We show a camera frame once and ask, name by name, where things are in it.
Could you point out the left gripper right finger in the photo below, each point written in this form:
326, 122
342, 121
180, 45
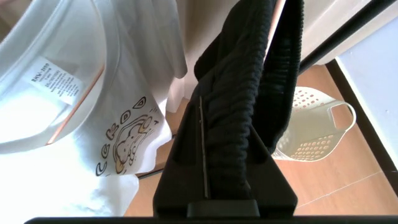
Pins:
270, 186

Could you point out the beige curtain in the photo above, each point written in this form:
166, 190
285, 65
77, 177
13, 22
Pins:
202, 25

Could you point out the black garment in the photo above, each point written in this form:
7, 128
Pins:
230, 93

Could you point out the white printed t-shirt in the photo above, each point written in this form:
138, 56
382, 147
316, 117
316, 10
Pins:
124, 62

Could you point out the white laundry basket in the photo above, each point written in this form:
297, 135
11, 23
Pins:
311, 124

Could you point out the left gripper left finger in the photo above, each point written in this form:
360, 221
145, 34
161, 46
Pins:
180, 186

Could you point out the black clothes rack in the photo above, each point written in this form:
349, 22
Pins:
342, 32

